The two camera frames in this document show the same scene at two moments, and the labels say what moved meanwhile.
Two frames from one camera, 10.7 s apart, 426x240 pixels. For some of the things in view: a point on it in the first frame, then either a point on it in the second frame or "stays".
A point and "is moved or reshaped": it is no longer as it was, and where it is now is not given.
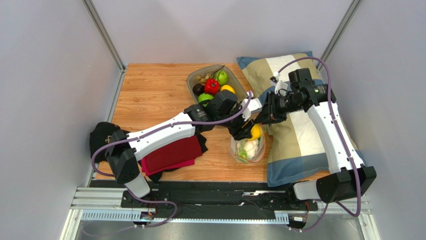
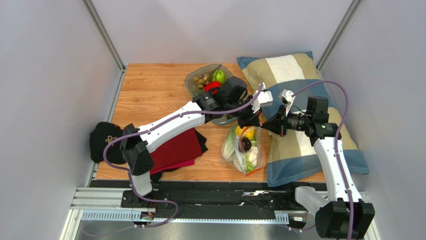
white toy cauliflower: (251, 147) -> (251, 160)
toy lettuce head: (242, 155) -> (231, 153)
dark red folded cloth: (182, 151) stays
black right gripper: (269, 108) -> (282, 121)
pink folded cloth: (182, 164) stays
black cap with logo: (101, 135) stays
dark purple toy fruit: (198, 89) -> (246, 144)
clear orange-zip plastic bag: (252, 150) is moved or reshaped
